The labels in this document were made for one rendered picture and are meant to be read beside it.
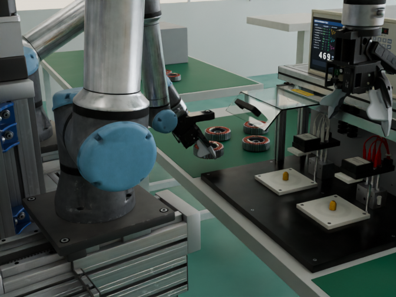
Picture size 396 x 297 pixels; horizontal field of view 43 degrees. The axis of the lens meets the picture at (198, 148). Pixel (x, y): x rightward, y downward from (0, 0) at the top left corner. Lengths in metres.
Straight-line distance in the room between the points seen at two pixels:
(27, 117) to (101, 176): 0.37
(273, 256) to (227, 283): 1.19
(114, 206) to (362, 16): 0.56
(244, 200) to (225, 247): 1.25
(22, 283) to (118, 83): 0.39
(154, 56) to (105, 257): 0.71
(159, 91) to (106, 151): 0.81
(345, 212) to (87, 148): 0.97
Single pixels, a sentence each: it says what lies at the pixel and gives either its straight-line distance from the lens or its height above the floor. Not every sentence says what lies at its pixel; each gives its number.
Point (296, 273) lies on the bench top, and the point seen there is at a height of 0.75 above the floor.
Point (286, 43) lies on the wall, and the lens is 7.11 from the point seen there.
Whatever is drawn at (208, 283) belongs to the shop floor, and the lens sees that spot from 2.54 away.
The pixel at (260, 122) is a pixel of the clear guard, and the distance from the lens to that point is 1.51.
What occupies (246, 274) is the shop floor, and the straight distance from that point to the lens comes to 2.61.
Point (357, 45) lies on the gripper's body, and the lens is 0.99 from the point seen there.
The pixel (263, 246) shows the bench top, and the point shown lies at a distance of 1.40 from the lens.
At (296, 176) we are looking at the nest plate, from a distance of 1.75.
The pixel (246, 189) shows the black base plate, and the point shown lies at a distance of 1.66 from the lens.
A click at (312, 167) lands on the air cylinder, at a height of 0.80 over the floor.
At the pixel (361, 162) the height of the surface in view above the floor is 0.92.
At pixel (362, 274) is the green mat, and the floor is 0.75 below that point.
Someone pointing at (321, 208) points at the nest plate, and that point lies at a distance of 1.55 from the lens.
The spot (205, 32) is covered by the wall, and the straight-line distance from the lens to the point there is 6.46.
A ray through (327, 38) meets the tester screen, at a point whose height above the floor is 1.24.
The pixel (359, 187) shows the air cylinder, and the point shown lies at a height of 0.82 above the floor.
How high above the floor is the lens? 1.47
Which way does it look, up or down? 20 degrees down
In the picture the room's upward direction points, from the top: 1 degrees counter-clockwise
